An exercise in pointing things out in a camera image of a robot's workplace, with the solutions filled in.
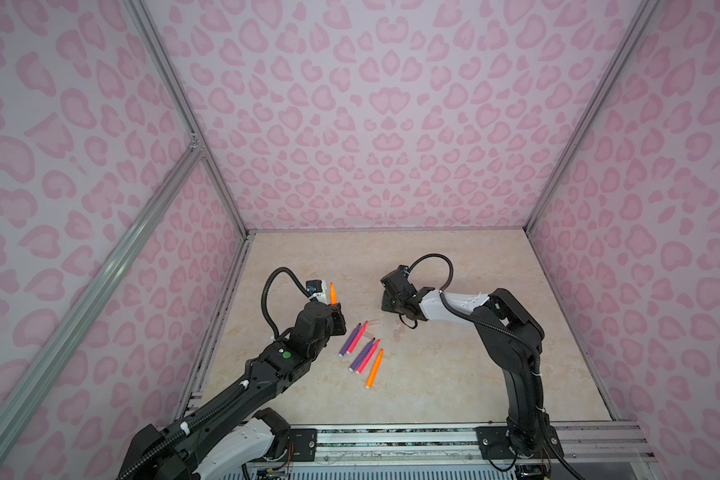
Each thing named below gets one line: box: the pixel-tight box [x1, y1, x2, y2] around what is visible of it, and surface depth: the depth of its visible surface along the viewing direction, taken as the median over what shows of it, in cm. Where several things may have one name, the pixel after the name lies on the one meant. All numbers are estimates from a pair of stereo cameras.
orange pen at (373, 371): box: [365, 348, 384, 389], surface depth 87 cm
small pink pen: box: [346, 321, 369, 354], surface depth 92 cm
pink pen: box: [356, 339, 381, 374], surface depth 89 cm
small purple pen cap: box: [338, 322, 362, 357], surface depth 92 cm
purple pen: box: [349, 337, 375, 372], surface depth 89 cm
